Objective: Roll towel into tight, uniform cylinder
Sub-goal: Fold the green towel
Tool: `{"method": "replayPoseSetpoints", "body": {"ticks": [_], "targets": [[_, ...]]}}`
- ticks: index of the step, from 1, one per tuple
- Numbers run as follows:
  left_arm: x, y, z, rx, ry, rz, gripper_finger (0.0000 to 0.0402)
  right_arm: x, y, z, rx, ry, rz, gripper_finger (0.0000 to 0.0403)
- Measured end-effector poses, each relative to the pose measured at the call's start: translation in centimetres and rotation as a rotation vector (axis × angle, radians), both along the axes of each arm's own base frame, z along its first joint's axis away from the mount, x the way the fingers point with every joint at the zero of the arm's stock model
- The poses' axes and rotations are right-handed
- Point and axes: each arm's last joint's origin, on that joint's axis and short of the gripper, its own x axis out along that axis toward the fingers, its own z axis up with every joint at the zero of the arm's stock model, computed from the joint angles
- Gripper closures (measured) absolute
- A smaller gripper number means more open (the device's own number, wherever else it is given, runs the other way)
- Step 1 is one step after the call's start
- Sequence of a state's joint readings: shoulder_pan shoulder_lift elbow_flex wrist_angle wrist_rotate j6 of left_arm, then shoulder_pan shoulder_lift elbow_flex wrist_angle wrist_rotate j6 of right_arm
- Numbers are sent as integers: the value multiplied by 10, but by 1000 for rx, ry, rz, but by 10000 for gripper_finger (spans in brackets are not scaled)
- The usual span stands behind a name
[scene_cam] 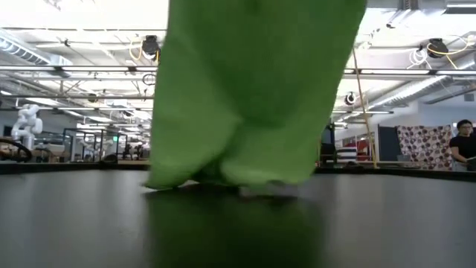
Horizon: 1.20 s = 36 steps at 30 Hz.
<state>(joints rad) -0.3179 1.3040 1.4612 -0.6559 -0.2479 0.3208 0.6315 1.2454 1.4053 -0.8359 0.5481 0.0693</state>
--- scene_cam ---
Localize dark blue partition panel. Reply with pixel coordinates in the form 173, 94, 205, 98
378, 124, 403, 162

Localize black framed enclosure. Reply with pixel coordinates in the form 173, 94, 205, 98
62, 127, 128, 163

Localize green microfiber towel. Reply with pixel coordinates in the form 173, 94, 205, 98
143, 0, 368, 191

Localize black aluminium table frame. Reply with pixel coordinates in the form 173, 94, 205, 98
0, 162, 476, 182

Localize silver ventilation duct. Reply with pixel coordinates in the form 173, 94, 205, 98
366, 51, 476, 111
0, 35, 74, 68

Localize yellow hanging cable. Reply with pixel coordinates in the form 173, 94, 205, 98
350, 47, 379, 170

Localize patterned cloth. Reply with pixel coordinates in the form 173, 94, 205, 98
395, 124, 455, 172

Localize long ceiling light bar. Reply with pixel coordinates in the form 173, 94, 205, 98
0, 65, 159, 74
341, 68, 476, 77

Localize person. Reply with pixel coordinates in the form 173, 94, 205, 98
448, 118, 476, 173

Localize black white striped object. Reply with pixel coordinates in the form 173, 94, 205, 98
335, 146, 358, 163

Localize black ceiling cable reel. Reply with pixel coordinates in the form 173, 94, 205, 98
141, 34, 162, 61
425, 37, 449, 60

